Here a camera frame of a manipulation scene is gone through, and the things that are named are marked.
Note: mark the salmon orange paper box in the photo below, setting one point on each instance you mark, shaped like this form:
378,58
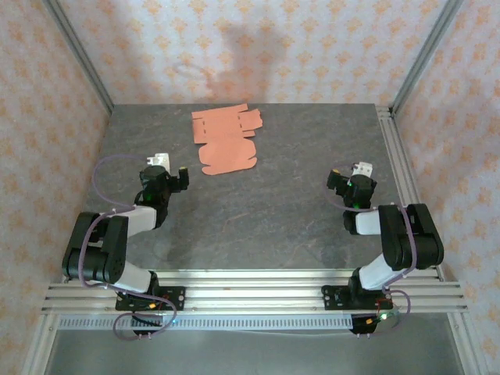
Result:
222,129

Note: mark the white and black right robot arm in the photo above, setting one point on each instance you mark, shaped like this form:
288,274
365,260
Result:
375,273

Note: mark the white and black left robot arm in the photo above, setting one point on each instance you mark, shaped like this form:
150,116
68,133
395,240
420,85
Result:
136,281

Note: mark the aluminium mounting rails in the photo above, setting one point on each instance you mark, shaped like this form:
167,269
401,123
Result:
254,297

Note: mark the grey metal sheet panel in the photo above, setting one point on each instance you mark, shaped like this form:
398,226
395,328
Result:
250,353

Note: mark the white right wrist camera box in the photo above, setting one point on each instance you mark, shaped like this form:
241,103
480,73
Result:
363,168

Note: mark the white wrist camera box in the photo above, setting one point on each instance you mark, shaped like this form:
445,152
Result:
160,158
363,168

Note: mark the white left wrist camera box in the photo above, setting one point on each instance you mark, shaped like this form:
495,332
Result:
160,158

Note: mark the aluminium side rail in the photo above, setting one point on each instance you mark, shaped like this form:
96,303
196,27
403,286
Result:
394,156

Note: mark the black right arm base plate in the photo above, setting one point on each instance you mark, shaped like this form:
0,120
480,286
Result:
332,298

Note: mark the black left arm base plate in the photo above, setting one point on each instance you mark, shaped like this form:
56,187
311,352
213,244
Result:
177,298

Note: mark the black electronics bracket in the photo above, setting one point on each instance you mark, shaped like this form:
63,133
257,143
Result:
365,328
146,326

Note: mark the aluminium frame post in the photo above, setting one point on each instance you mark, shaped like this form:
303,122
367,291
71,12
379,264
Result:
78,54
426,51

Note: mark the aluminium frame leg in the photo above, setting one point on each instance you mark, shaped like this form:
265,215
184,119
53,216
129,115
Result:
37,347
465,347

